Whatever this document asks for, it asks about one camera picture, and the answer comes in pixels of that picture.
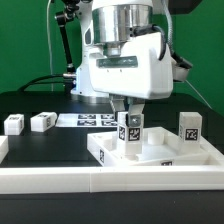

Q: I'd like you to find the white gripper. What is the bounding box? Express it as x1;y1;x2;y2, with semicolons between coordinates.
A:
88;32;173;127

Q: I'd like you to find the white square table top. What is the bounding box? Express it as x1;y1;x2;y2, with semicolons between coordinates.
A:
87;127;224;167

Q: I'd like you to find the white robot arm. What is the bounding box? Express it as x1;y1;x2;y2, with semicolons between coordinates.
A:
71;0;194;127

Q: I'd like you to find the white sheet with fiducial markers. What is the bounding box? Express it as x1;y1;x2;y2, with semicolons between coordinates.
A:
56;113;117;127

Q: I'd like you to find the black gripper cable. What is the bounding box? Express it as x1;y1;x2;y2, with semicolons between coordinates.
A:
133;23;194;71

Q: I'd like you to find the black cable bundle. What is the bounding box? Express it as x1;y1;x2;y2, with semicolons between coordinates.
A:
16;73;77;92

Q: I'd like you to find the white workspace frame wall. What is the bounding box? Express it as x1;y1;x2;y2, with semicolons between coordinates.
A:
0;134;224;195

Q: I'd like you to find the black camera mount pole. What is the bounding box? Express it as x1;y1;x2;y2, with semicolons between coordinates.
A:
55;0;80;78

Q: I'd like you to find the white thin cable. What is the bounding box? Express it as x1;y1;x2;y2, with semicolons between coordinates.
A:
46;0;56;92

